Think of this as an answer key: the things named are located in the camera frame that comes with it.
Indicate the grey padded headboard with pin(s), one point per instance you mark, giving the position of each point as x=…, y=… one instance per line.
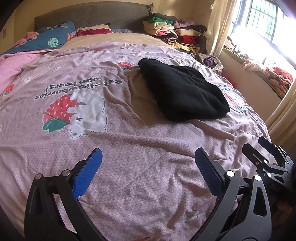
x=92, y=16

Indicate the window with grille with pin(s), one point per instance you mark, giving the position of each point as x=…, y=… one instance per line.
x=261, y=14

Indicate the cream curtain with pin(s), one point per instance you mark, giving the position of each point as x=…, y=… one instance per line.
x=219, y=27
x=284, y=120

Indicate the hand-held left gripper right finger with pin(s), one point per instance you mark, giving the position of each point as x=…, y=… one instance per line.
x=208, y=171

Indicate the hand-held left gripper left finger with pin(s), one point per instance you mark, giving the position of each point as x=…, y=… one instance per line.
x=89, y=171

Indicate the beige bed sheet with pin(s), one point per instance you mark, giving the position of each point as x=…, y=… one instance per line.
x=115, y=39

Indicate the plain pink quilt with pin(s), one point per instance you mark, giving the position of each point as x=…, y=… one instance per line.
x=11, y=69

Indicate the pile of folded clothes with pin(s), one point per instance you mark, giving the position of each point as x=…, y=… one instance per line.
x=180, y=34

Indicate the cream wardrobe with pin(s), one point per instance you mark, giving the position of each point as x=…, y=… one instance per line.
x=16, y=30

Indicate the purple cloth in bag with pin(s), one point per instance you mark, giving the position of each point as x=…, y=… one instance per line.
x=209, y=62

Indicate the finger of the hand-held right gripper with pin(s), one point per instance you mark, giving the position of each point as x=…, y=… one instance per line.
x=251, y=151
x=268, y=143

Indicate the red and cream pillow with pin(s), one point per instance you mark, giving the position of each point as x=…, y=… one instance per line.
x=92, y=31

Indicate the pink strawberry print duvet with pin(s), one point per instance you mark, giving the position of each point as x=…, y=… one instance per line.
x=138, y=150

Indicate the black long-sleeve shirt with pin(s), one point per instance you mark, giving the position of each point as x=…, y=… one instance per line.
x=185, y=92

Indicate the clothes on windowsill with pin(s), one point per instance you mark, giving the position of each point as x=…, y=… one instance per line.
x=275, y=78

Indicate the blue leaf print quilt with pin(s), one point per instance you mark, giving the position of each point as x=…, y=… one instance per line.
x=46, y=39

